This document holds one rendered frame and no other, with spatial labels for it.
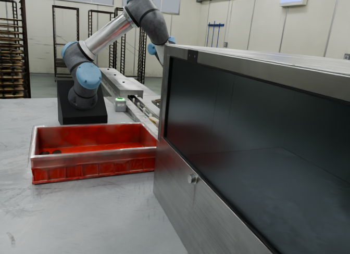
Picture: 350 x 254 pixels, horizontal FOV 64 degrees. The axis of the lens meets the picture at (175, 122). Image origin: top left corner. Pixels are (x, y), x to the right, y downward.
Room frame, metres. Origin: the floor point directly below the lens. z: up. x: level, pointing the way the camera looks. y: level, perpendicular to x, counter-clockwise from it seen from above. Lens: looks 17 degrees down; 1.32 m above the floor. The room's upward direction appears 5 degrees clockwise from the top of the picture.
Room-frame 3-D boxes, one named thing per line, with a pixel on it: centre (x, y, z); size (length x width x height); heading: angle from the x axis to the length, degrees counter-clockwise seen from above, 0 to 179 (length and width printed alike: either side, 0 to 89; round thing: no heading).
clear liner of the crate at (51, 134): (1.05, 0.30, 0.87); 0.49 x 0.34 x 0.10; 115
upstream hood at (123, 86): (2.65, 0.59, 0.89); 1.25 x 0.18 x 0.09; 23
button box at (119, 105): (1.83, 0.38, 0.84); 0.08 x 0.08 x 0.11; 23
